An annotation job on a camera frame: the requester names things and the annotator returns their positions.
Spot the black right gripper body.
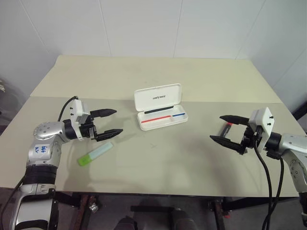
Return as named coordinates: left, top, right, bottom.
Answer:
left=238, top=124, right=262, bottom=157

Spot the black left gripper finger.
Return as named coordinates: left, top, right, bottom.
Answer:
left=95, top=128, right=124, bottom=142
left=90, top=108, right=118, bottom=119

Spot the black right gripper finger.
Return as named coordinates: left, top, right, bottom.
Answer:
left=209, top=135, right=242, bottom=154
left=219, top=115, right=250, bottom=126

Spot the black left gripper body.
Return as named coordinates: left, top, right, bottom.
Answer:
left=80, top=112, right=99, bottom=142

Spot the white open pencil case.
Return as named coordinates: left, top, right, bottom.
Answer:
left=133, top=82, right=189, bottom=132

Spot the black marker with red band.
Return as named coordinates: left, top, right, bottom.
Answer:
left=221, top=122, right=233, bottom=140

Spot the green highlighter pen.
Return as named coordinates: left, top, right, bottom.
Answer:
left=77, top=141, right=114, bottom=167

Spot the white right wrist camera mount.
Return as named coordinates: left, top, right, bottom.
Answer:
left=248, top=107, right=274, bottom=151

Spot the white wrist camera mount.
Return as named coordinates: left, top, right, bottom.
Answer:
left=70, top=98, right=91, bottom=142
left=248, top=107, right=274, bottom=151

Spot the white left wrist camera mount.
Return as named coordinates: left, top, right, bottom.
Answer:
left=70, top=98, right=91, bottom=142

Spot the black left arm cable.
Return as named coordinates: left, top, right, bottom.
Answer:
left=59, top=96, right=79, bottom=121

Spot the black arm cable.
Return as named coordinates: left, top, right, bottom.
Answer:
left=253, top=140, right=286, bottom=230
left=59, top=96, right=79, bottom=121

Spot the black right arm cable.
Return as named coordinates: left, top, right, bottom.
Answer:
left=253, top=140, right=286, bottom=230

